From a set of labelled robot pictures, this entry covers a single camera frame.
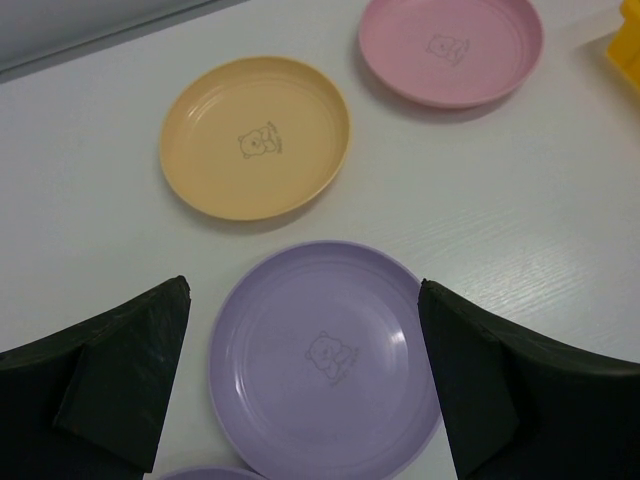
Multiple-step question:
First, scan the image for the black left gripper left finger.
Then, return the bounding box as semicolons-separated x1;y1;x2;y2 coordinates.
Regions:
1;276;191;479

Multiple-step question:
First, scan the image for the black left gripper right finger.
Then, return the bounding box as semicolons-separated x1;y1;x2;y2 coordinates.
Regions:
418;280;639;479

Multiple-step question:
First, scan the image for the yellow plastic bin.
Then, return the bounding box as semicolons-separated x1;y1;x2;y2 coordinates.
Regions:
606;0;640;90

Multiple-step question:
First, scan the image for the purple plate near left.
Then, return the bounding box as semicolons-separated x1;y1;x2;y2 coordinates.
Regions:
161;466;265;480

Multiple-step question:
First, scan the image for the purple plate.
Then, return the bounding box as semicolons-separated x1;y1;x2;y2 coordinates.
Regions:
208;240;441;479
161;466;265;480

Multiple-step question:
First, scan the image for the purple plate centre left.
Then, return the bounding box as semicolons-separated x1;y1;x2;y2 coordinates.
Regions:
208;240;441;479

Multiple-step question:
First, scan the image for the orange plate far left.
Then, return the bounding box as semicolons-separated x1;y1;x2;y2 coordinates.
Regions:
158;56;351;221

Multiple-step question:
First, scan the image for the pink plate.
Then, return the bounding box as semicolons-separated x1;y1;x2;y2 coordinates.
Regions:
358;0;544;109

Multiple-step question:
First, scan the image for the aluminium table frame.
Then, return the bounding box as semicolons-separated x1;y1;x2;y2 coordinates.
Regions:
1;0;237;83

